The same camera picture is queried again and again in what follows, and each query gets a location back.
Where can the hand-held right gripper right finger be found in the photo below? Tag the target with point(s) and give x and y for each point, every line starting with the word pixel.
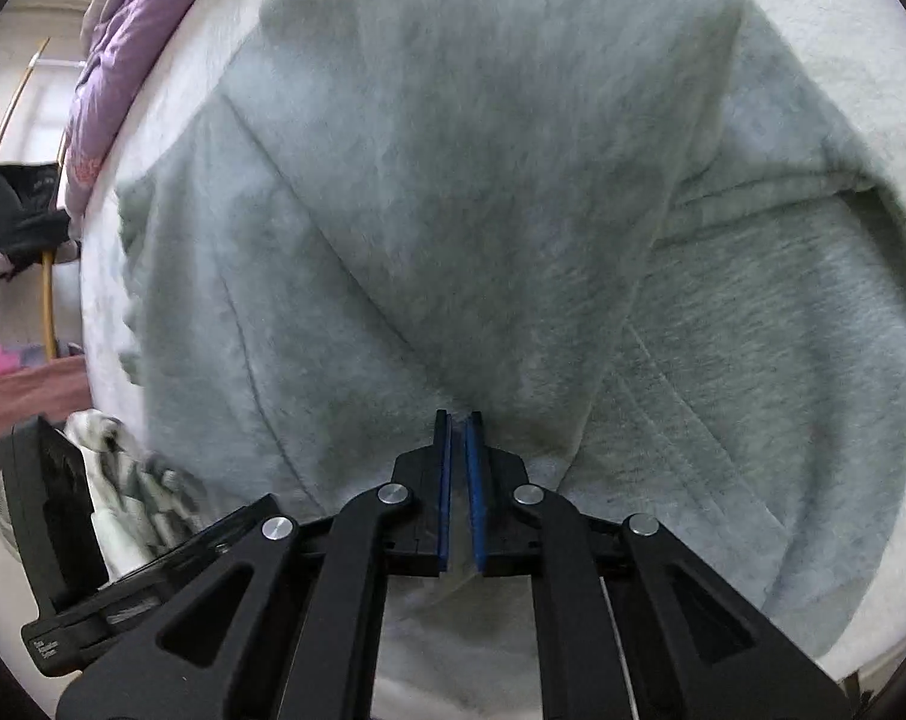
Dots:
pixel 474 499

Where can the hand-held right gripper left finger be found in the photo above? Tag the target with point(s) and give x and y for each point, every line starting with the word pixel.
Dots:
pixel 443 499

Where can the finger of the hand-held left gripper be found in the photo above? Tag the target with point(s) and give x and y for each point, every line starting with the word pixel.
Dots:
pixel 220 529

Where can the grey hoodie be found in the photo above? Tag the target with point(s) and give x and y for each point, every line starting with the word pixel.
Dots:
pixel 453 225

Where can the grey white patterned cloth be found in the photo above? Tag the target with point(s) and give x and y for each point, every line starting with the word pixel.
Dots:
pixel 134 487

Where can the reddish brown cabinet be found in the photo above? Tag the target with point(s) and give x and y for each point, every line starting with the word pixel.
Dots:
pixel 33 397

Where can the yellow wooden rack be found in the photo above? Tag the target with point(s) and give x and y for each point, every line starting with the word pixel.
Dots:
pixel 48 300

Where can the black garment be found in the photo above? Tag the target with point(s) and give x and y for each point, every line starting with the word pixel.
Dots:
pixel 18 206

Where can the purple quilt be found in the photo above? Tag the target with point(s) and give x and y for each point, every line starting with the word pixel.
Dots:
pixel 115 52

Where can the grey hooded sweatshirt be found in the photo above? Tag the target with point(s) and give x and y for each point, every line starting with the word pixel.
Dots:
pixel 813 22

